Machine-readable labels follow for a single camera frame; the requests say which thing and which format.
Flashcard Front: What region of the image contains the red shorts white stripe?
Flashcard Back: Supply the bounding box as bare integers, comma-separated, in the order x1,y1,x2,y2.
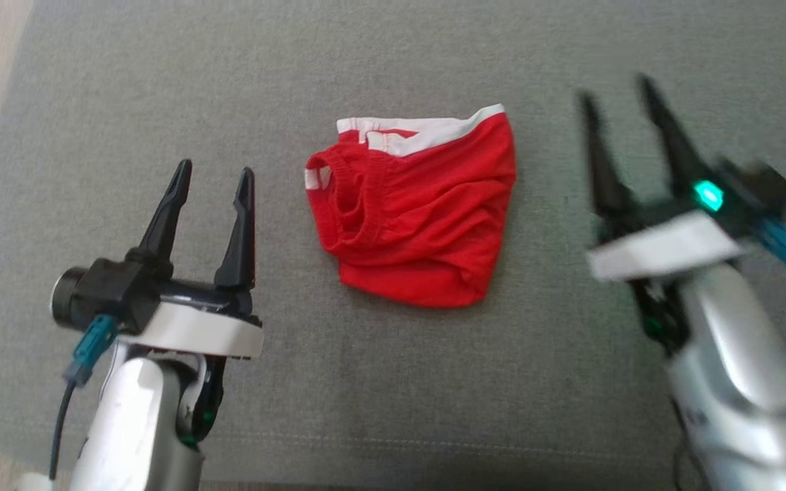
304,104,518,309

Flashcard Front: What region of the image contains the left black cable teal plug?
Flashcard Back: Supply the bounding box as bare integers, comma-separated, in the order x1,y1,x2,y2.
48,314,121,481

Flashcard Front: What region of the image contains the grey fabric sofa ottoman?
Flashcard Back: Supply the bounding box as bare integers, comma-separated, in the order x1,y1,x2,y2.
0,0,786,491

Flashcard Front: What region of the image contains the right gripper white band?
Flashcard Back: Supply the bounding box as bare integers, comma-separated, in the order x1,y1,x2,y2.
577,73,746,282

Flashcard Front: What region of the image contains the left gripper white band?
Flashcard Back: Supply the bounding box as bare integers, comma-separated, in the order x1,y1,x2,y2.
120,158,265,361

